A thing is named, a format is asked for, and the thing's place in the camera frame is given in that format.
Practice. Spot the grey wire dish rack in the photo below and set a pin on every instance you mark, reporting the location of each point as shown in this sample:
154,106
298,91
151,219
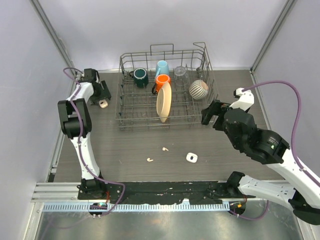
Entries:
136,107

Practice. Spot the striped ceramic bowl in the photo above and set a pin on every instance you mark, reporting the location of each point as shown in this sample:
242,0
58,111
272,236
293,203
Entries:
198,89

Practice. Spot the white earbud charging case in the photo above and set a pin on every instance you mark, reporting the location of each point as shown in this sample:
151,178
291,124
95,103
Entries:
191,157

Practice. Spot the orange mug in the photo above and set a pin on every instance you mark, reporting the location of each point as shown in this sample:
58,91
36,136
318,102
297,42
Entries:
160,80

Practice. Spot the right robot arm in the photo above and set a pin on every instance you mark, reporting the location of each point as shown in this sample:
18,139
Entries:
268,148

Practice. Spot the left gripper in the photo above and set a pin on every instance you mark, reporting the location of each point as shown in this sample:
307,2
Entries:
104,94

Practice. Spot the clear glass cup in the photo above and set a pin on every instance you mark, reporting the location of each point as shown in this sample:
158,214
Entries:
181,77

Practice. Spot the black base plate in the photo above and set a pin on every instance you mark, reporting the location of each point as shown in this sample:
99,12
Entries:
159,192

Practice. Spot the light blue cup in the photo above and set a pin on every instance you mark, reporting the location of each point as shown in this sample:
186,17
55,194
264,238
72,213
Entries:
162,68

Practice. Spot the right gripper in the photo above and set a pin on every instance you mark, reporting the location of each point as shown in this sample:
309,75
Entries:
216,108

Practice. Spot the beige earbud charging case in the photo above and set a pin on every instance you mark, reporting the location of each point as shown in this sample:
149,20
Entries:
103,104

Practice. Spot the white slotted cable duct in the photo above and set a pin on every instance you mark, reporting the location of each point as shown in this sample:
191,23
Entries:
92,207

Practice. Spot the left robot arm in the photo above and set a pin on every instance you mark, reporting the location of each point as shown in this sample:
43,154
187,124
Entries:
76,124

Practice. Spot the beige oval plate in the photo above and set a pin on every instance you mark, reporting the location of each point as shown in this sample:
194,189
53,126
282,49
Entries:
163,102

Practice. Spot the dark green mug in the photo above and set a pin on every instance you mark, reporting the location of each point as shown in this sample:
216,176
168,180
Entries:
140,77

